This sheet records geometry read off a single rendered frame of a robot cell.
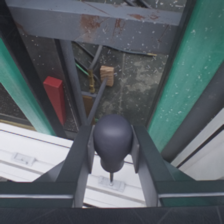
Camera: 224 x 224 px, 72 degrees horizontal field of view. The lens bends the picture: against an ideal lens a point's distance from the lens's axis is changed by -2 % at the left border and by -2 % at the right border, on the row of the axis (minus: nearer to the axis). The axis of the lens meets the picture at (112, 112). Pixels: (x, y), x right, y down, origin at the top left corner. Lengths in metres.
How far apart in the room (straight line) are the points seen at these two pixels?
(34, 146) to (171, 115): 0.29
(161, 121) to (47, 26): 0.18
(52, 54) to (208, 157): 0.51
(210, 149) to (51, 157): 0.28
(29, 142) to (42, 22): 0.26
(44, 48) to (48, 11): 0.38
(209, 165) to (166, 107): 0.10
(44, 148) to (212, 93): 0.32
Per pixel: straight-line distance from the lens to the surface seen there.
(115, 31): 0.18
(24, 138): 0.40
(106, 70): 1.25
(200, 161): 0.26
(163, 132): 0.23
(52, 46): 0.56
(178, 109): 0.19
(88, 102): 1.19
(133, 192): 0.32
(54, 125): 0.35
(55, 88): 0.63
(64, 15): 0.20
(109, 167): 0.18
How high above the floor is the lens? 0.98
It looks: 35 degrees down
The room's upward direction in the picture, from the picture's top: 163 degrees counter-clockwise
